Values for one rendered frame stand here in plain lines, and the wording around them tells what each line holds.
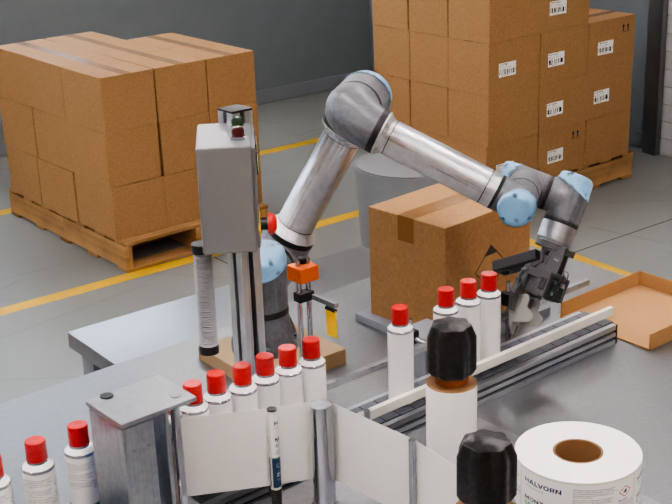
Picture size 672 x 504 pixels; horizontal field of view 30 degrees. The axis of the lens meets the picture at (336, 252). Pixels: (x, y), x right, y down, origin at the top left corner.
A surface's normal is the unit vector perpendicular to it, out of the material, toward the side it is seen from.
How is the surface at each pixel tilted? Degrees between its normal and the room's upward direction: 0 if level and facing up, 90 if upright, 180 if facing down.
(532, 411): 0
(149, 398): 0
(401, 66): 90
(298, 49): 90
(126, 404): 0
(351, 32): 90
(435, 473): 90
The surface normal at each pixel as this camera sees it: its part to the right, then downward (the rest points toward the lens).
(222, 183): 0.08, 0.34
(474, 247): 0.69, 0.23
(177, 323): -0.04, -0.94
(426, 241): -0.72, 0.26
